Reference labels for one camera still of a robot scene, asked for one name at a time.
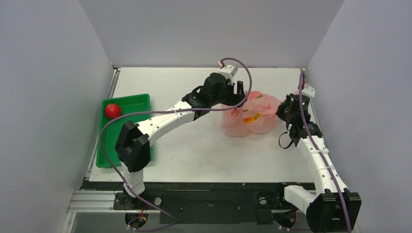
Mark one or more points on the pink plastic bag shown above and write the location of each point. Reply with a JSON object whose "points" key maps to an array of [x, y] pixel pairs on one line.
{"points": [[257, 102]]}

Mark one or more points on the green plastic tray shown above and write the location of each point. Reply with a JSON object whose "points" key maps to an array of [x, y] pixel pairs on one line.
{"points": [[128, 104]]}

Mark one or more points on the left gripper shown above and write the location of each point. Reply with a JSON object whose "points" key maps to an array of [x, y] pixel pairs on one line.
{"points": [[233, 99]]}

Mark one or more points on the red fake apple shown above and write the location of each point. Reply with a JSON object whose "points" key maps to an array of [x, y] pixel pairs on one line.
{"points": [[112, 111]]}

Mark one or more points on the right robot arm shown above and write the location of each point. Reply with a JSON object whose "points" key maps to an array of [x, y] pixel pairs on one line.
{"points": [[322, 173]]}

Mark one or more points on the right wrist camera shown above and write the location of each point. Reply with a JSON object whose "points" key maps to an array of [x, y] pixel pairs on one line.
{"points": [[308, 91]]}

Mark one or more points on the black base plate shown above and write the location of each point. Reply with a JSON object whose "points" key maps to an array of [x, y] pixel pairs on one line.
{"points": [[270, 207]]}

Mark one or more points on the orange fake fruit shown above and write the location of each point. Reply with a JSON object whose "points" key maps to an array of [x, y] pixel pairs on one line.
{"points": [[251, 119]]}

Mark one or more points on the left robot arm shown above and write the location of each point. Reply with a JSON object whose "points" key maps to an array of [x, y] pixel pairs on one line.
{"points": [[134, 142]]}

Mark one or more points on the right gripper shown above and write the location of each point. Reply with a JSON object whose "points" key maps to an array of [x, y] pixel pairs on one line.
{"points": [[286, 108]]}

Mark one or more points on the aluminium frame rail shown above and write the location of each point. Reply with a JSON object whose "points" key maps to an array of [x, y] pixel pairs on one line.
{"points": [[93, 201]]}

